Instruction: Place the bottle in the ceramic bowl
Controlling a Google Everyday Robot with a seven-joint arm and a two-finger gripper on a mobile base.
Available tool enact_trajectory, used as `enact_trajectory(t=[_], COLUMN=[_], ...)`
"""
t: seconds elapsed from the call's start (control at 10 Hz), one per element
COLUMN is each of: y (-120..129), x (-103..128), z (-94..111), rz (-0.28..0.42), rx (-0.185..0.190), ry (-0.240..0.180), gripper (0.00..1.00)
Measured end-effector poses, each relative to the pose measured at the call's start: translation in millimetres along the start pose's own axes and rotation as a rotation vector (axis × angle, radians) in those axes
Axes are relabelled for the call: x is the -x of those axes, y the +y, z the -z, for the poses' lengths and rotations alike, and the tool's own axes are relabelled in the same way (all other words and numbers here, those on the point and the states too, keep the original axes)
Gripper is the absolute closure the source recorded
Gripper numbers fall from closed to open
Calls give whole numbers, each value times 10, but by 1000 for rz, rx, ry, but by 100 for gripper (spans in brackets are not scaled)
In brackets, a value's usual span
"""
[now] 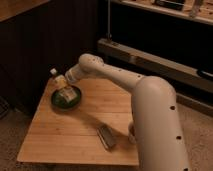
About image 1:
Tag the long metal rail beam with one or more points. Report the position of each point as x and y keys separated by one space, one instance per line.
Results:
x=179 y=72

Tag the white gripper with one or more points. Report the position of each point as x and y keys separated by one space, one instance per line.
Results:
x=74 y=74

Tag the wooden table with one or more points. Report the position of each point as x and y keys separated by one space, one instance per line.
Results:
x=57 y=136

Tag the vertical metal pole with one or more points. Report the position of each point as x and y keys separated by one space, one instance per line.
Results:
x=109 y=20

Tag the wooden workbench shelf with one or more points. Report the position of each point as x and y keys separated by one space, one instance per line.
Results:
x=200 y=11

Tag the small yellow bottle white cap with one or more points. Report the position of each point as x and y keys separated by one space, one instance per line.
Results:
x=66 y=91

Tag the dark green ceramic bowl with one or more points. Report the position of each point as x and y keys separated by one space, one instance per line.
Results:
x=60 y=102

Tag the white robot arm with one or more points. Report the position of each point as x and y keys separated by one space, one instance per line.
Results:
x=158 y=132

